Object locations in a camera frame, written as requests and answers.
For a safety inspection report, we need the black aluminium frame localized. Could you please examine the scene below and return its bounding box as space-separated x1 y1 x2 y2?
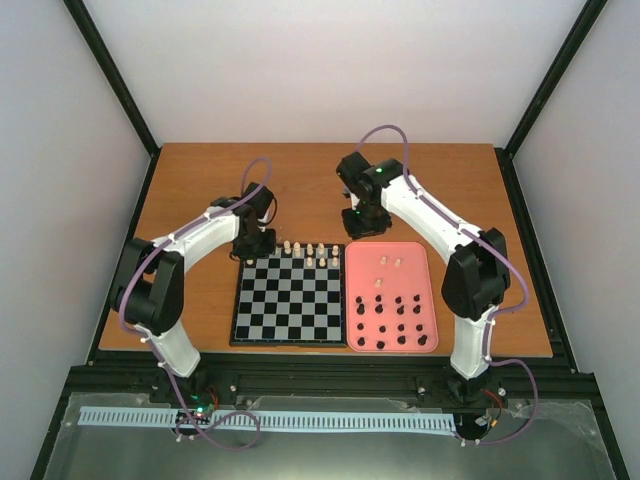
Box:
31 1 629 479

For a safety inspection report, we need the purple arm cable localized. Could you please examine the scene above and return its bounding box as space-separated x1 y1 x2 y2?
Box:
121 157 261 450
354 124 540 448

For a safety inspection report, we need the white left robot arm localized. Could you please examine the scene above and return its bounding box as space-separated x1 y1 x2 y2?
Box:
109 182 276 403

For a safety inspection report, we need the light blue cable duct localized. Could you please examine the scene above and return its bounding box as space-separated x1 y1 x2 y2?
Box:
77 406 456 436

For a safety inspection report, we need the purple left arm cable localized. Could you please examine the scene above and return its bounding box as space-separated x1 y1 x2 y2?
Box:
121 157 261 450

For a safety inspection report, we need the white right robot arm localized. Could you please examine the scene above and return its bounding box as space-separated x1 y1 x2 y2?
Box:
336 152 511 405

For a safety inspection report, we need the black white chessboard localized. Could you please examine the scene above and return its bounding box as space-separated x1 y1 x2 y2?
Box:
230 244 346 347

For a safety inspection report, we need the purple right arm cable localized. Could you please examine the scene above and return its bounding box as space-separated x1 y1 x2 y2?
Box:
354 124 540 448

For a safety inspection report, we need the pink piece tray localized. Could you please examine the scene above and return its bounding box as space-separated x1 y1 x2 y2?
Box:
345 242 439 355

